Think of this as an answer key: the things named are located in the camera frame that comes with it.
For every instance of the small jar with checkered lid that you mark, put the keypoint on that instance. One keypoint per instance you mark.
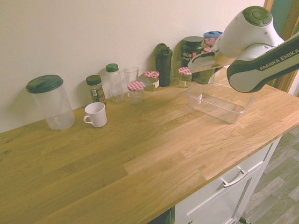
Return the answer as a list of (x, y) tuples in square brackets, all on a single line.
[(207, 49), (185, 78)]

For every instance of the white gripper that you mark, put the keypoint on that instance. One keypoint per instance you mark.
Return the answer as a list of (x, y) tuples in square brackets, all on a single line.
[(202, 63)]

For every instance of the labelled jar with checkered lid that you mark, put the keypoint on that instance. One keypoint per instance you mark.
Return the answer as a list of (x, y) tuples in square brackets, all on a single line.
[(152, 81)]

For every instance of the empty jar with checkered lid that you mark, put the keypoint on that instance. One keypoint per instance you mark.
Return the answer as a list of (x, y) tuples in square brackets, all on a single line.
[(136, 93)]

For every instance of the white tub with blue lid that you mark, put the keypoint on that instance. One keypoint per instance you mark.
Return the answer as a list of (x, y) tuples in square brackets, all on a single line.
[(211, 35)]

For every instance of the dark Vega protein tub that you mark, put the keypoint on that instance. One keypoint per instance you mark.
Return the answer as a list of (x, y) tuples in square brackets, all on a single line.
[(192, 50)]

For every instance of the spice jar with dark lid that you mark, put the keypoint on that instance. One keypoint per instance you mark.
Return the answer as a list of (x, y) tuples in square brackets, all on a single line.
[(96, 89)]

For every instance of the tall clear drinking glass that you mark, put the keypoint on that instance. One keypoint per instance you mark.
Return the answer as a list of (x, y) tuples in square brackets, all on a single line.
[(131, 74)]

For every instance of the clear rectangular plastic container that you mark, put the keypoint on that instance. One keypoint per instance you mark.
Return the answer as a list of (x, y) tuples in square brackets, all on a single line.
[(222, 105)]

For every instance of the white ceramic mug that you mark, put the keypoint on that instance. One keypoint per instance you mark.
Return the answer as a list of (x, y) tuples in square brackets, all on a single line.
[(97, 114)]

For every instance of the round metal cabinet knob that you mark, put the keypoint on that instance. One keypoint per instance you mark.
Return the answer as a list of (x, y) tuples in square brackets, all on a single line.
[(190, 222)]

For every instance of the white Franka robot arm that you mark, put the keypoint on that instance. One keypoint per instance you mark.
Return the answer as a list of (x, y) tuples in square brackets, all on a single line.
[(252, 37)]

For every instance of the black shaker bottle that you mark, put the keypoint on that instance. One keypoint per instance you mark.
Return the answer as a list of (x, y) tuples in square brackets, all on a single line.
[(163, 67)]

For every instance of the clear bottle with green lid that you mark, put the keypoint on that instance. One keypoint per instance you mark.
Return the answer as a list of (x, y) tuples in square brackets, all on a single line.
[(115, 84)]

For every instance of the large clear canister green lid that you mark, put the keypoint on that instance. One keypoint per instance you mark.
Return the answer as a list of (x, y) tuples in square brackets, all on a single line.
[(52, 105)]

